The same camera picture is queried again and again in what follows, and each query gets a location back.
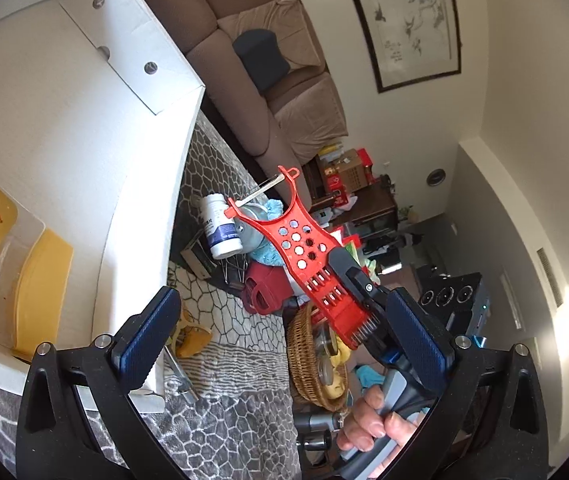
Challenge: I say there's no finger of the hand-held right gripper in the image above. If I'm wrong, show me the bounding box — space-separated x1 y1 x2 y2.
326 247 391 312

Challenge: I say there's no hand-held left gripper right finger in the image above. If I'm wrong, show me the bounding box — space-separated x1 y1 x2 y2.
385 287 550 480

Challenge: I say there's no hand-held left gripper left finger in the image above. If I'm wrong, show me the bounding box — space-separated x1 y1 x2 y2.
14 285 185 480

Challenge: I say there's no red plastic grater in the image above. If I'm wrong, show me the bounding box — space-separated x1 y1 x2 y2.
227 165 383 351

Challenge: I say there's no yellow corkscrew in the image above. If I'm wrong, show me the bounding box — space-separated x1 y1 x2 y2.
174 310 212 358

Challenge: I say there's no red pouch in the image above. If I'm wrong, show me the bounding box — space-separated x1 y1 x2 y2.
243 262 295 316

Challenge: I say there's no white cardboard box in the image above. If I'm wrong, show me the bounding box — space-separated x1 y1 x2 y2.
0 0 205 411

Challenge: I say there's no person's right hand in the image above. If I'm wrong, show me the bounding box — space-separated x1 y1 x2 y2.
337 387 419 454

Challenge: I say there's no pile of snack packets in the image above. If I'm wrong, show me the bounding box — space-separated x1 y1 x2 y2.
337 227 383 283

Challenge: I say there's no teal cloth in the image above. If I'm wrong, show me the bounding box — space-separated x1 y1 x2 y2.
355 365 383 396

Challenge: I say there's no grey toothbrush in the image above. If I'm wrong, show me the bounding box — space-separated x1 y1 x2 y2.
164 345 200 403

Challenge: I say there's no dark wooden cabinet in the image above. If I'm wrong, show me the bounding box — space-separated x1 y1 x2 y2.
309 185 400 241

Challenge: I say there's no dark lid glass jar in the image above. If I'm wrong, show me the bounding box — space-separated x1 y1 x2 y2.
315 327 343 361

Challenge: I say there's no blue knitted cloth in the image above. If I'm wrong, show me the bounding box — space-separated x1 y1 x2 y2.
249 199 290 267

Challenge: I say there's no red gift box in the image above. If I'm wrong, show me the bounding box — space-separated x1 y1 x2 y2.
322 172 345 196

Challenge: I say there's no small black box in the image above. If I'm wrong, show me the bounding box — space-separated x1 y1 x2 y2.
180 240 215 281

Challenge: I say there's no brown cardboard box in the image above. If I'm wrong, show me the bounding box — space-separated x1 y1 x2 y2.
337 150 368 191

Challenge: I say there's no wicker basket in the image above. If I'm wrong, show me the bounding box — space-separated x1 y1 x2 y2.
286 302 350 413

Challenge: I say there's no silver metal tool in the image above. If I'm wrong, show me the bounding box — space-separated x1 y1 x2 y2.
295 407 350 461

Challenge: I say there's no white pill bottle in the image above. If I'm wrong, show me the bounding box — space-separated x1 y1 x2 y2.
199 193 244 260

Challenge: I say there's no beige cushion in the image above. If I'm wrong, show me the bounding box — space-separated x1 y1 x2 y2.
269 67 350 148
217 0 325 76

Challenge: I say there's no brown sofa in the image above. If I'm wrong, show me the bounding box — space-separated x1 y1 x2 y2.
129 0 350 181

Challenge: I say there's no navy pillow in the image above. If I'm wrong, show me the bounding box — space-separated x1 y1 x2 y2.
232 30 290 95

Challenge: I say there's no framed painting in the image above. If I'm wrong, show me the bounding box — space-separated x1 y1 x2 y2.
337 0 463 93

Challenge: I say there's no metal wire clip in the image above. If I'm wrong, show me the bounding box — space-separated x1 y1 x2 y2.
217 255 250 291

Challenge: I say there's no wall air vent grille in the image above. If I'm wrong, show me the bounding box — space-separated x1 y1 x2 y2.
535 247 565 308

